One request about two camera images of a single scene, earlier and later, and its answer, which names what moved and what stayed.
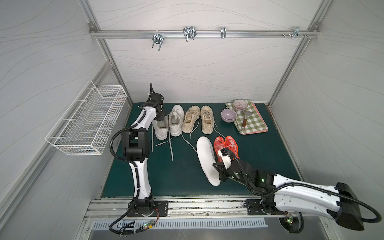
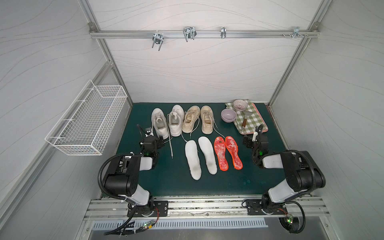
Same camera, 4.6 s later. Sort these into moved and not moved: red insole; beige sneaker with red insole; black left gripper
Moved: black left gripper
Not moved: red insole; beige sneaker with red insole
